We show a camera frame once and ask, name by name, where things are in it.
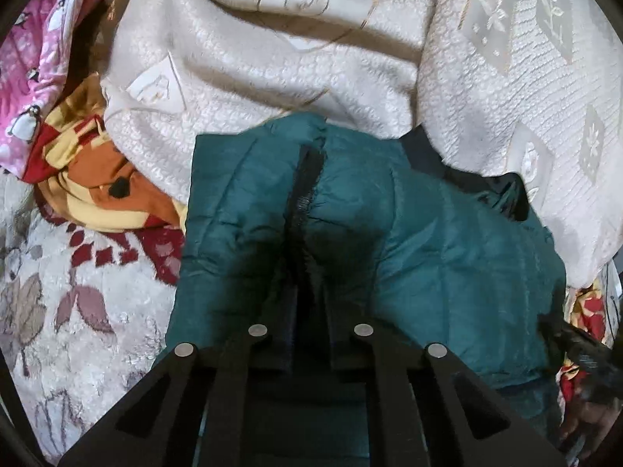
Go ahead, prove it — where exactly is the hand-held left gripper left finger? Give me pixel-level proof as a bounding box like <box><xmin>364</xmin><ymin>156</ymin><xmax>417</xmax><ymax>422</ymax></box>
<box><xmin>58</xmin><ymin>289</ymin><xmax>299</xmax><ymax>467</ymax></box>

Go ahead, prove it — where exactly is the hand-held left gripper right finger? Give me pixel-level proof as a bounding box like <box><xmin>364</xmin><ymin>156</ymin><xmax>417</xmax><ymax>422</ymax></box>
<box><xmin>325</xmin><ymin>296</ymin><xmax>568</xmax><ymax>467</ymax></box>

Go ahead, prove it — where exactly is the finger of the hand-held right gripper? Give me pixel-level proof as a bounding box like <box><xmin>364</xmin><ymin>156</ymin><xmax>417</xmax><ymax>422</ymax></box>
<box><xmin>538</xmin><ymin>315</ymin><xmax>582</xmax><ymax>353</ymax></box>

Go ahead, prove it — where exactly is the green puffer jacket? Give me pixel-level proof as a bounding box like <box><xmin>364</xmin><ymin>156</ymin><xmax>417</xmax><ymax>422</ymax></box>
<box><xmin>151</xmin><ymin>112</ymin><xmax>569</xmax><ymax>467</ymax></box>

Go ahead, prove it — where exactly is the person's right hand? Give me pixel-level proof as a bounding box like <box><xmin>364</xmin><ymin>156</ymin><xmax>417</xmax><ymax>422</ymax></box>
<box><xmin>559</xmin><ymin>394</ymin><xmax>616</xmax><ymax>457</ymax></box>

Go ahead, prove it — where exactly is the floral leaf print bedsheet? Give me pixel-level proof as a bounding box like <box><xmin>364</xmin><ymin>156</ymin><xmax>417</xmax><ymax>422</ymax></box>
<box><xmin>0</xmin><ymin>170</ymin><xmax>190</xmax><ymax>464</ymax></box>

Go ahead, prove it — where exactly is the cream embossed blanket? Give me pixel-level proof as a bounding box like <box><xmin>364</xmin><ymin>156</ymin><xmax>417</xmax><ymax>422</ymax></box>
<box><xmin>92</xmin><ymin>0</ymin><xmax>623</xmax><ymax>289</ymax></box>

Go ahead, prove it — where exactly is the pink penguin print cloth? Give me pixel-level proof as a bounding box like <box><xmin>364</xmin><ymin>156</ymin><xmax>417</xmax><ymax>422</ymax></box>
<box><xmin>0</xmin><ymin>0</ymin><xmax>133</xmax><ymax>177</ymax></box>

